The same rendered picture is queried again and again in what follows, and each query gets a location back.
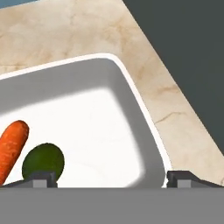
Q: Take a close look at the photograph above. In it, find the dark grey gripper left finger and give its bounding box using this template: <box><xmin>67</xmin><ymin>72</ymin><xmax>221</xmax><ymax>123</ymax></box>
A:
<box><xmin>2</xmin><ymin>171</ymin><xmax>59</xmax><ymax>189</ymax></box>

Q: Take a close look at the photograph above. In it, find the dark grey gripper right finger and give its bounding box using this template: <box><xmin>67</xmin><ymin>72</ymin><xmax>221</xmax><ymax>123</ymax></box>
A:
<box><xmin>165</xmin><ymin>170</ymin><xmax>224</xmax><ymax>189</ymax></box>

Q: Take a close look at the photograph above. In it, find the green lime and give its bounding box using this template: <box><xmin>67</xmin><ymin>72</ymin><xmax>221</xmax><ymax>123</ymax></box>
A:
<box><xmin>21</xmin><ymin>143</ymin><xmax>66</xmax><ymax>182</ymax></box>

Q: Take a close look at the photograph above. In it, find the orange carrot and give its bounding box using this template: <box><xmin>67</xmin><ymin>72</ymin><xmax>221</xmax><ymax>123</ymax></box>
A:
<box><xmin>0</xmin><ymin>119</ymin><xmax>31</xmax><ymax>186</ymax></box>

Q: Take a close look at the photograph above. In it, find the white tupperware container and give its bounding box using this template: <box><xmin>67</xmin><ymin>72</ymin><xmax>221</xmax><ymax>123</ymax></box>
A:
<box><xmin>0</xmin><ymin>52</ymin><xmax>173</xmax><ymax>189</ymax></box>

